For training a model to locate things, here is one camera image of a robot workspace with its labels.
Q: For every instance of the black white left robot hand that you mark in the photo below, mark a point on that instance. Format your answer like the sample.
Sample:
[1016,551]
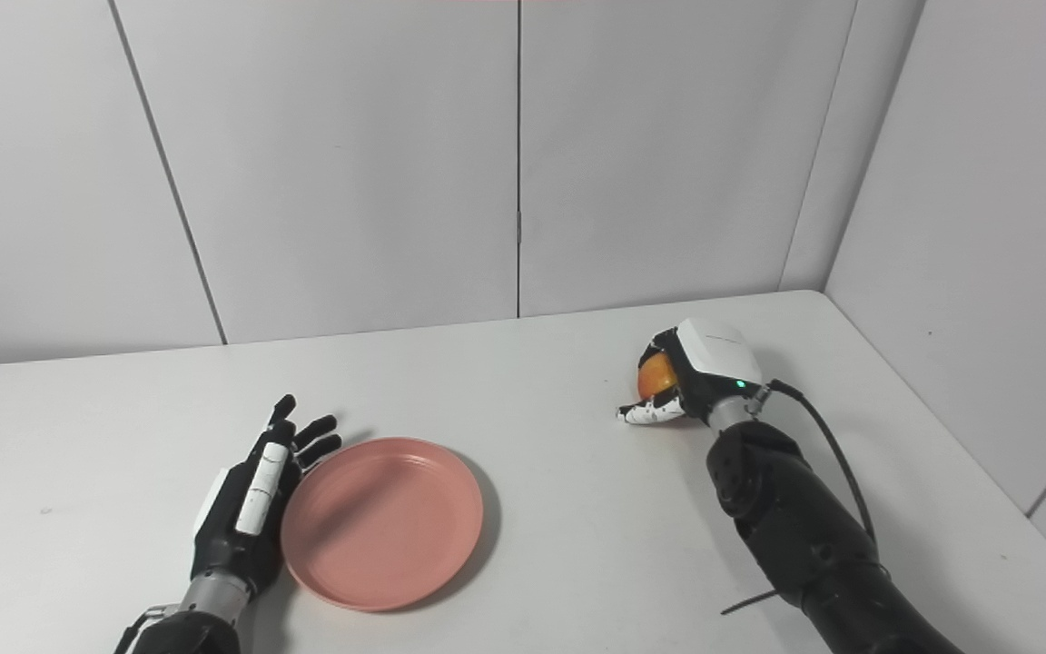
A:
[232,527]

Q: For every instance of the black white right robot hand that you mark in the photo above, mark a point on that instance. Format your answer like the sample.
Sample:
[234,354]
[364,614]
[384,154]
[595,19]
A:
[714,354]

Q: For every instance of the pink round plate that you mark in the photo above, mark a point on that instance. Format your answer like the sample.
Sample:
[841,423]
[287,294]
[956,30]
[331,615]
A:
[382,522]

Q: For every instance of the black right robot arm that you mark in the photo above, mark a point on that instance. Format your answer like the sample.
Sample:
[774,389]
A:
[795,518]

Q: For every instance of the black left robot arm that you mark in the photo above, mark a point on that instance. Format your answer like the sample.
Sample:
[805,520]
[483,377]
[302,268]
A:
[196,618]

